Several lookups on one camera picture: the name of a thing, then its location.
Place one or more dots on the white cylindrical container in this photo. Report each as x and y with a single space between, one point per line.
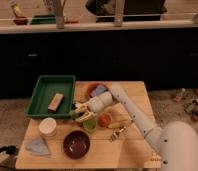
47 127

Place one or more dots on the black handle tool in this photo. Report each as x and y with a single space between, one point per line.
10 150

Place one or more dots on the wooden board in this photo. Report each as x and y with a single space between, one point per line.
129 151

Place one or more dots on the green plastic tray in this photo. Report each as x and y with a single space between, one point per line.
44 92

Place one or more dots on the yellow corn cob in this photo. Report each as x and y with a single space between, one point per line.
119 124

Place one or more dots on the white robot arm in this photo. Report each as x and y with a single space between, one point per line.
176 143

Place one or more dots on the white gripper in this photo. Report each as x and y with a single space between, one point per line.
94 104

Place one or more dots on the orange bowl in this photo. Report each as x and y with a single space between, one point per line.
90 87

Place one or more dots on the blue sponge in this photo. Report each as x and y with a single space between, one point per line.
98 90

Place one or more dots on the red tomato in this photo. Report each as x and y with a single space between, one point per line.
104 120

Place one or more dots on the metal fork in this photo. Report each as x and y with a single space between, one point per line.
117 134

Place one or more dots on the wooden block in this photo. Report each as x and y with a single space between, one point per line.
56 101

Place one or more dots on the green cup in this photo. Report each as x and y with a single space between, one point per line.
90 125

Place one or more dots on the dark red bowl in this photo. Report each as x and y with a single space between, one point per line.
76 144

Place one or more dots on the grey folded cloth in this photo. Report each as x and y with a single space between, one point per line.
37 146

